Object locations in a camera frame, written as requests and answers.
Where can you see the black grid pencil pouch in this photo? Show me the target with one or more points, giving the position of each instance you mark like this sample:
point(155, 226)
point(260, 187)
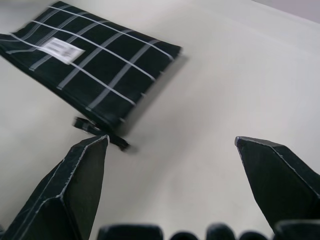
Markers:
point(100, 70)

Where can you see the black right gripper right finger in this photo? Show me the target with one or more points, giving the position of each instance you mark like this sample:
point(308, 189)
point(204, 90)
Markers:
point(280, 180)

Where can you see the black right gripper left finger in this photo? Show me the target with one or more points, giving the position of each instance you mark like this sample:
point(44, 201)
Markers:
point(70, 190)

